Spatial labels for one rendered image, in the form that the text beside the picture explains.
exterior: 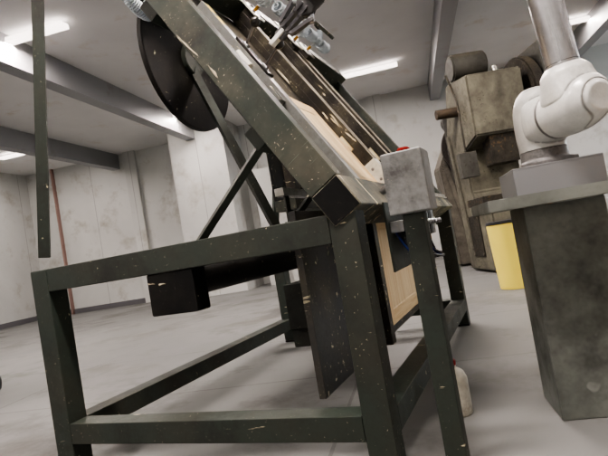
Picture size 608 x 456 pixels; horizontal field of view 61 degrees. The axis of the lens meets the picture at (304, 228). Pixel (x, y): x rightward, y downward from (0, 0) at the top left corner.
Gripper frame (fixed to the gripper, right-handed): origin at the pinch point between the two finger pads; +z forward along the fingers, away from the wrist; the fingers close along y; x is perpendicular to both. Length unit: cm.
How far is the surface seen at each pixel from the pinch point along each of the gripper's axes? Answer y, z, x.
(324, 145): 39.3, 13.4, 4.1
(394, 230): 78, 15, 7
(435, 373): 119, 28, -18
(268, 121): 29.3, 17.2, -21.0
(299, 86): -3.7, 12.8, 46.4
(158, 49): -78, 55, 51
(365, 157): 42, 12, 46
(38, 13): -76, 61, -18
